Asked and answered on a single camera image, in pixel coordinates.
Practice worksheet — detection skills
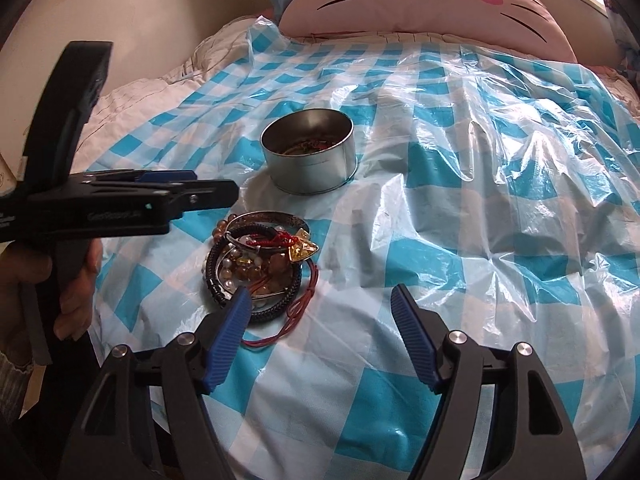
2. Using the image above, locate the red cord bracelet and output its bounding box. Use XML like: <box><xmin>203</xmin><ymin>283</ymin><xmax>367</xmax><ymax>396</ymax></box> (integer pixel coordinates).
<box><xmin>242</xmin><ymin>230</ymin><xmax>321</xmax><ymax>350</ymax></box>

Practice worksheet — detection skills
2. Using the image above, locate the blue checkered plastic sheet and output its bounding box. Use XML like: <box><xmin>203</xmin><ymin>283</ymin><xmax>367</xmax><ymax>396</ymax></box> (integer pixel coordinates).
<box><xmin>85</xmin><ymin>16</ymin><xmax>640</xmax><ymax>480</ymax></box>

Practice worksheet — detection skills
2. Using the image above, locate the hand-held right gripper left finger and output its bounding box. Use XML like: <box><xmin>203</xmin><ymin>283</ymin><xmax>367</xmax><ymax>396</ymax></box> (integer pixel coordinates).
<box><xmin>57</xmin><ymin>287</ymin><xmax>253</xmax><ymax>480</ymax></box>

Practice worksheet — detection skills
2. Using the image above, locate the yellow crystal pendant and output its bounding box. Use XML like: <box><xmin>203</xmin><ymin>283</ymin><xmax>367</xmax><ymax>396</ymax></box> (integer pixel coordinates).
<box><xmin>286</xmin><ymin>229</ymin><xmax>319</xmax><ymax>262</ymax></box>

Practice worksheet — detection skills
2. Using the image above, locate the white bead bracelet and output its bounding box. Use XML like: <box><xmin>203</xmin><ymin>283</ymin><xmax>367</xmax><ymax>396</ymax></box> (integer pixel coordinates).
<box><xmin>217</xmin><ymin>232</ymin><xmax>266</xmax><ymax>293</ymax></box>

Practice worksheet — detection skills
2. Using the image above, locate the pink cat face pillow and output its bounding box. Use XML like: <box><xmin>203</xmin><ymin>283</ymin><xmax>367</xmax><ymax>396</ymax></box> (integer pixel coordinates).
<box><xmin>278</xmin><ymin>0</ymin><xmax>578</xmax><ymax>63</ymax></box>

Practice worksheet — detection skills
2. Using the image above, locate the round metal tin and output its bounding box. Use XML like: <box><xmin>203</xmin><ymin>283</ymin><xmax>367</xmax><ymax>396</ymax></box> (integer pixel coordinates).
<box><xmin>260</xmin><ymin>106</ymin><xmax>358</xmax><ymax>194</ymax></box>

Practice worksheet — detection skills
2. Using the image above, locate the amber bead bracelet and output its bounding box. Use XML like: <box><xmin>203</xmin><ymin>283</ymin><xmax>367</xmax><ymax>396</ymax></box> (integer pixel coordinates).
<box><xmin>211</xmin><ymin>214</ymin><xmax>296</xmax><ymax>281</ymax></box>

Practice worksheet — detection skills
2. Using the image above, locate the black braided bracelet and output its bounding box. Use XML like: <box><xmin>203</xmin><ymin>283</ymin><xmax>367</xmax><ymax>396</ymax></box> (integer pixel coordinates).
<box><xmin>204</xmin><ymin>241</ymin><xmax>304</xmax><ymax>324</ymax></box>

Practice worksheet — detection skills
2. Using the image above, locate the person's left hand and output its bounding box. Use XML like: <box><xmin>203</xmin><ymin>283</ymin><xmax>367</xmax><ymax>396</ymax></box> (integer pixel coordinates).
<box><xmin>0</xmin><ymin>239</ymin><xmax>103</xmax><ymax>343</ymax></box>

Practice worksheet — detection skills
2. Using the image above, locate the cream quilt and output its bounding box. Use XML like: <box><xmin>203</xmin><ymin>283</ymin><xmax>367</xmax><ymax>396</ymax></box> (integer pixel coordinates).
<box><xmin>75</xmin><ymin>17</ymin><xmax>281</xmax><ymax>176</ymax></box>

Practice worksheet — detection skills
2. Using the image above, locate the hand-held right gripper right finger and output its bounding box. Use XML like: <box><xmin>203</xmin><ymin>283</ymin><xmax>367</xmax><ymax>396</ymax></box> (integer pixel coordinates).
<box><xmin>390</xmin><ymin>284</ymin><xmax>588</xmax><ymax>480</ymax></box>

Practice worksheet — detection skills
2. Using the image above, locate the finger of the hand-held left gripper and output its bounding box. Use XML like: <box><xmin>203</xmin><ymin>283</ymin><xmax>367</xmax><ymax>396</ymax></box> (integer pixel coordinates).
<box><xmin>84</xmin><ymin>170</ymin><xmax>197</xmax><ymax>184</ymax></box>
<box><xmin>149</xmin><ymin>179</ymin><xmax>240</xmax><ymax>213</ymax></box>

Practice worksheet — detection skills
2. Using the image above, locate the silver bangle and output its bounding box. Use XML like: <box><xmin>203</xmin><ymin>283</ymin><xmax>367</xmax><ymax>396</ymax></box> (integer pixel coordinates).
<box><xmin>222</xmin><ymin>211</ymin><xmax>311</xmax><ymax>252</ymax></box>

